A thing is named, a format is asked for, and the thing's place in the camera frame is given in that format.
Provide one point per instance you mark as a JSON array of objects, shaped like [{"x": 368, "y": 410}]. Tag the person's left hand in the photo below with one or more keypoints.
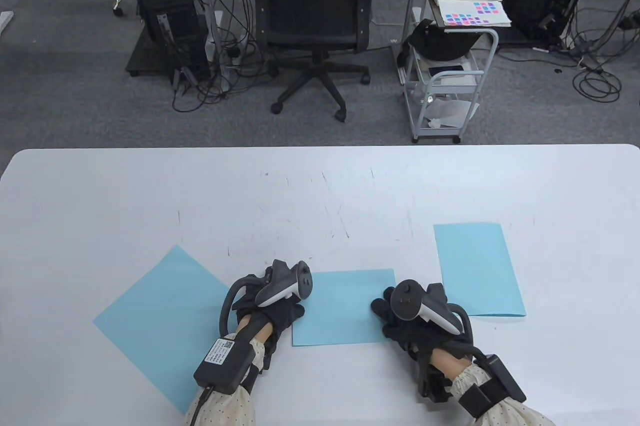
[{"x": 282, "y": 313}]

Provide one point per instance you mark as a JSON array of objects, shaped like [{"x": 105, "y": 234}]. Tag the person's right hand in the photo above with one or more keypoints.
[{"x": 420, "y": 336}]

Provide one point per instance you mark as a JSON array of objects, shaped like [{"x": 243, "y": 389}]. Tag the light blue paper sheet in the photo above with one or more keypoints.
[
  {"x": 160, "y": 321},
  {"x": 345, "y": 306},
  {"x": 475, "y": 266}
]

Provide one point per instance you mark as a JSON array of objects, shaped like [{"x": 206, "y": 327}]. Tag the person's right forearm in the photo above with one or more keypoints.
[{"x": 447, "y": 361}]

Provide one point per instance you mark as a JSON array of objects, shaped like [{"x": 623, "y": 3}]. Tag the person's left forearm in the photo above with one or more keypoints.
[{"x": 225, "y": 408}]

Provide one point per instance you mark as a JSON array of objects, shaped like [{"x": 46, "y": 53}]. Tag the crumpled white paper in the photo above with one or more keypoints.
[{"x": 452, "y": 111}]

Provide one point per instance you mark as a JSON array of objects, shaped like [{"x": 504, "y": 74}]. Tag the grey and white tracking controller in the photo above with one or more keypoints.
[
  {"x": 406, "y": 298},
  {"x": 285, "y": 283}
]

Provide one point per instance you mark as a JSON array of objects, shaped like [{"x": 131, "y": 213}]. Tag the black glove sensor module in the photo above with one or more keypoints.
[{"x": 432, "y": 386}]

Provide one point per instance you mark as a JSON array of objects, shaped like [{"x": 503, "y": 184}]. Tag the white rolling cart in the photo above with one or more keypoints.
[{"x": 435, "y": 135}]

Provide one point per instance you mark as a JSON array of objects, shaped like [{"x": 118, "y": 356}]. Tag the black phone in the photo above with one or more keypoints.
[{"x": 445, "y": 69}]

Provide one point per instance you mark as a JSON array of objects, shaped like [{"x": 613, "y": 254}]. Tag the black bag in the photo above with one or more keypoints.
[{"x": 440, "y": 44}]

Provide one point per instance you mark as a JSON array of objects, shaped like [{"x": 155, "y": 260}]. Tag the sheet with coloured squares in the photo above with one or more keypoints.
[{"x": 465, "y": 20}]

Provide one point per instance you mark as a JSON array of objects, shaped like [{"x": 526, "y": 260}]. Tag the black computer tower on stand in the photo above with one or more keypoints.
[{"x": 165, "y": 6}]

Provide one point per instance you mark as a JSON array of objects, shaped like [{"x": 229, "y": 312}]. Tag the white desk foot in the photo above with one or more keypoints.
[{"x": 4, "y": 24}]

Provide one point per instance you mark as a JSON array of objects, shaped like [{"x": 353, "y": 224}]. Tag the black wrist camera box with label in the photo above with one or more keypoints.
[{"x": 222, "y": 361}]

